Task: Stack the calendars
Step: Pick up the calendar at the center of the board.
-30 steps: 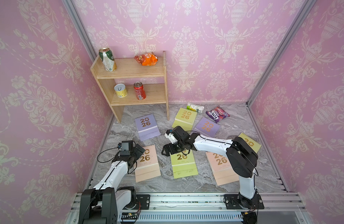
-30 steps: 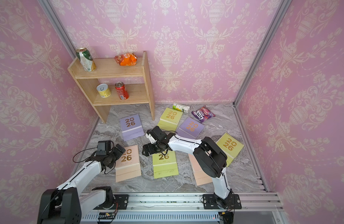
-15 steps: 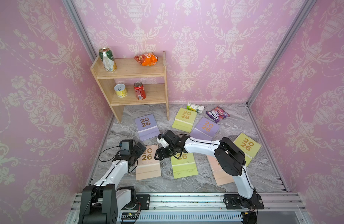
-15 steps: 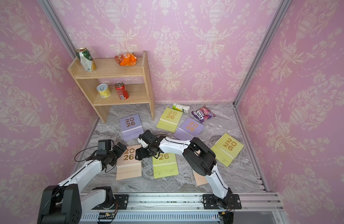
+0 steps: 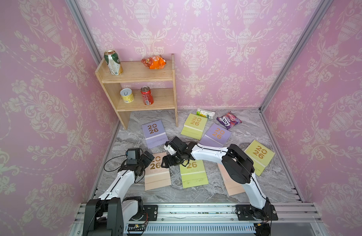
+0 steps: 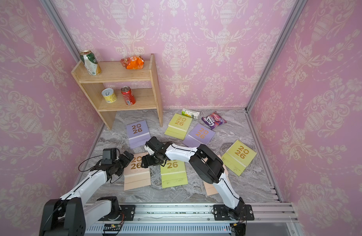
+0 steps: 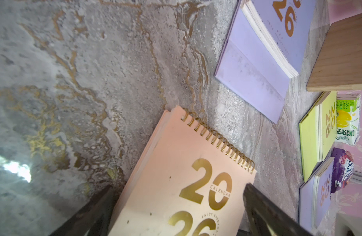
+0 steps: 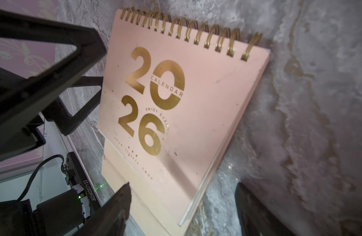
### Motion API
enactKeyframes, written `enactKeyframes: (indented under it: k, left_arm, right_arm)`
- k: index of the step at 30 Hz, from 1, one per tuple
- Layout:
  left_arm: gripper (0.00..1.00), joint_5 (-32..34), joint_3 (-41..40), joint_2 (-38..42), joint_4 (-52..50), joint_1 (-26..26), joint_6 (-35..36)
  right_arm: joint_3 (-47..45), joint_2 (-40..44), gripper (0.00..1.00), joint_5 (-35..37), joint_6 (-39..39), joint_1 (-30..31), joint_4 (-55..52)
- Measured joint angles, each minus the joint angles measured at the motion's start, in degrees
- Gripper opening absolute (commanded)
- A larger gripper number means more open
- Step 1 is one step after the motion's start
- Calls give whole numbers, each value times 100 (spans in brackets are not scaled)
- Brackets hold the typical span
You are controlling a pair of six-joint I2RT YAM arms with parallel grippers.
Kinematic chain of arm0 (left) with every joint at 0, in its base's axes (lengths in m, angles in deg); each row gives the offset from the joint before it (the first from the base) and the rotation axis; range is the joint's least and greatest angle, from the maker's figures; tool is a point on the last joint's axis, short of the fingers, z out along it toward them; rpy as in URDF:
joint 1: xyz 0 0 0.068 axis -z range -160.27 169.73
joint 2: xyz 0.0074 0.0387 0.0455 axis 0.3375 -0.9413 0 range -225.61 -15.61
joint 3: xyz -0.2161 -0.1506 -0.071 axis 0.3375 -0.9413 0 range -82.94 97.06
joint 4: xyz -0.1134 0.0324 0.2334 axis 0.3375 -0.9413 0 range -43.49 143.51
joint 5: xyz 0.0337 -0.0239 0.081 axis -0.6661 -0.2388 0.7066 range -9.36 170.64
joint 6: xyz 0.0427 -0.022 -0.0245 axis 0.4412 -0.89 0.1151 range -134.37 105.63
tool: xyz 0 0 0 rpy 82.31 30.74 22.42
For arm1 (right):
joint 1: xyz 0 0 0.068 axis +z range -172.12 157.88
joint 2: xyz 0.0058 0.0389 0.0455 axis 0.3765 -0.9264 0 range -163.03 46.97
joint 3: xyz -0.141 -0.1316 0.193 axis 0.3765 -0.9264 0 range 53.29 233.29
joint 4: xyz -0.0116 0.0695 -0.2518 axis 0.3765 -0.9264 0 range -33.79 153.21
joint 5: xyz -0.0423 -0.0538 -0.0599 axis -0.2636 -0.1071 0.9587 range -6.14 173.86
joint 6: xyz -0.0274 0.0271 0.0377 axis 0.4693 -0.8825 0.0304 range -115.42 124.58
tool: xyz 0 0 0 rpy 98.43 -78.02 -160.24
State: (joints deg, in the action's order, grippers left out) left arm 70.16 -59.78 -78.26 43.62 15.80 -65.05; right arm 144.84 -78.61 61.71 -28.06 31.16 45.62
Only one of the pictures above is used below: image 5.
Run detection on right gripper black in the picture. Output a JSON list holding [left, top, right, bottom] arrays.
[[159, 151, 185, 169]]

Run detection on pink calendar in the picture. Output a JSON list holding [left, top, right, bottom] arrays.
[[218, 164, 245, 196], [145, 152, 171, 191]]

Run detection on purple calendar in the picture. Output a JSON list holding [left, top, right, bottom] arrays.
[[142, 120, 169, 148], [200, 124, 232, 148]]

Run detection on green calendar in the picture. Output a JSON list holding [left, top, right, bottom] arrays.
[[181, 113, 208, 140], [180, 160, 209, 189], [244, 140, 275, 176]]

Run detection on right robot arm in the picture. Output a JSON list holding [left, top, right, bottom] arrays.
[[161, 137, 278, 221]]

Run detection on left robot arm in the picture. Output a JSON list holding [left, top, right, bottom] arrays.
[[82, 148, 154, 236]]

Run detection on green calendar back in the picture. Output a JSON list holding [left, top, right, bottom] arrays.
[[181, 113, 208, 140]]

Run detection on green juice carton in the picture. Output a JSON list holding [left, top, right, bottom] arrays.
[[196, 108, 215, 120]]

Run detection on red soda can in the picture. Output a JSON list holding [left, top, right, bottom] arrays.
[[141, 86, 153, 106]]

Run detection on yellow tin can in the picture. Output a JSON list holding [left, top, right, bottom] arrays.
[[120, 88, 134, 103]]

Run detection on wooden two-tier shelf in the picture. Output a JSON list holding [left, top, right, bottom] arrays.
[[95, 54, 179, 130]]

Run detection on black electronics box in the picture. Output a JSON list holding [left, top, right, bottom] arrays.
[[127, 224, 147, 234]]

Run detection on purple snack bag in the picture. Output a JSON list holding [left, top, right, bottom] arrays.
[[216, 112, 242, 130]]

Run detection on orange snack bag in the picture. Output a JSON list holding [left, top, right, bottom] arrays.
[[141, 55, 167, 69]]

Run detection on green and white can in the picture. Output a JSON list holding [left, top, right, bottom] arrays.
[[104, 50, 123, 76]]

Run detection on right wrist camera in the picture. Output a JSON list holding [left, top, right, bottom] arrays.
[[164, 143, 176, 155]]

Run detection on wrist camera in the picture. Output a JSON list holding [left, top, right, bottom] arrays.
[[126, 148, 140, 165], [164, 143, 176, 155]]

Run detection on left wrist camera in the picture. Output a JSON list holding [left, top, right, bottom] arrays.
[[126, 148, 140, 165]]

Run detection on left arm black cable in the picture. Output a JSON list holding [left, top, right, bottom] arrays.
[[103, 154, 129, 173]]

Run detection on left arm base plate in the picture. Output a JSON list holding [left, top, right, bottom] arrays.
[[131, 205, 158, 221]]

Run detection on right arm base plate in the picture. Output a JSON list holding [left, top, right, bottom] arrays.
[[235, 203, 278, 222]]

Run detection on aluminium mounting rail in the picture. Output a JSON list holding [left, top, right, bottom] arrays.
[[70, 202, 328, 236]]

